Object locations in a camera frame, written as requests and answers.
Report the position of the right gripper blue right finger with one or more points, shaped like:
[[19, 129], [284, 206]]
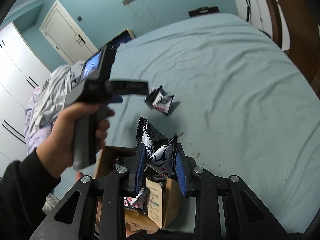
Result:
[[184, 167]]

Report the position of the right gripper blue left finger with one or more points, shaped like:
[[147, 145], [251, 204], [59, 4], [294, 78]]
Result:
[[137, 166]]

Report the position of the snack packet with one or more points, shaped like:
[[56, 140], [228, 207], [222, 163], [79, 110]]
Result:
[[159, 100], [160, 151], [138, 203]]

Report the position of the tan kraft paper snack bag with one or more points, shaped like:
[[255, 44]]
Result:
[[155, 203]]

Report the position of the black sleeved left forearm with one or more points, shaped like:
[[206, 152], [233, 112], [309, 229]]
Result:
[[24, 188]]

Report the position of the person left hand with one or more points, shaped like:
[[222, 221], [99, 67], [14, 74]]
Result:
[[56, 152]]

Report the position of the snack packet inside box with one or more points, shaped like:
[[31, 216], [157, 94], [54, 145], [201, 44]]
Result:
[[138, 203]]

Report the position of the dark blue framed picture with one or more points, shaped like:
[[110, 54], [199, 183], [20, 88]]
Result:
[[125, 36]]

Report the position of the brown cardboard box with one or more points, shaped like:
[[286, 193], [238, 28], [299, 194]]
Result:
[[136, 222]]

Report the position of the grey striped crumpled blanket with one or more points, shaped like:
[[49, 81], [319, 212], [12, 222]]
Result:
[[46, 103]]

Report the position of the snack packet lying on bed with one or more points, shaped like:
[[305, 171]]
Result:
[[159, 100]]

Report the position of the white door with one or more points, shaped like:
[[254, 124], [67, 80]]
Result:
[[65, 36]]

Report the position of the white wardrobe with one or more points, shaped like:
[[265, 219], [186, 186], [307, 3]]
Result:
[[21, 73]]

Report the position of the teal bed sheet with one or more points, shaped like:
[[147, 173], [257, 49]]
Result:
[[240, 107]]

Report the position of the black box behind bed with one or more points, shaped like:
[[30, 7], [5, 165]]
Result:
[[203, 11]]

